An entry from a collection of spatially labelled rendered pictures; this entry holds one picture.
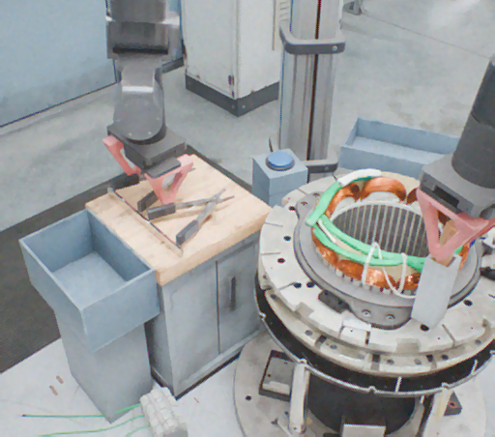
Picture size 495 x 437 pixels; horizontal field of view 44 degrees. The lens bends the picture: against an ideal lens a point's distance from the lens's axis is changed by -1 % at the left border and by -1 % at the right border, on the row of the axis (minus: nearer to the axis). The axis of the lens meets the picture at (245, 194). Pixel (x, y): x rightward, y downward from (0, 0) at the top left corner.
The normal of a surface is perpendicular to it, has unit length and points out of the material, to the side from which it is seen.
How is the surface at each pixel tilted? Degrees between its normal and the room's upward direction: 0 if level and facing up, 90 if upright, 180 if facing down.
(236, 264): 90
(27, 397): 0
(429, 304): 90
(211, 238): 0
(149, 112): 91
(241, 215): 0
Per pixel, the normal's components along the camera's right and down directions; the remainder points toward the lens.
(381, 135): -0.38, 0.56
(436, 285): -0.65, 0.46
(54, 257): 0.66, 0.46
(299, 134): 0.11, 0.61
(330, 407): 0.00, -0.79
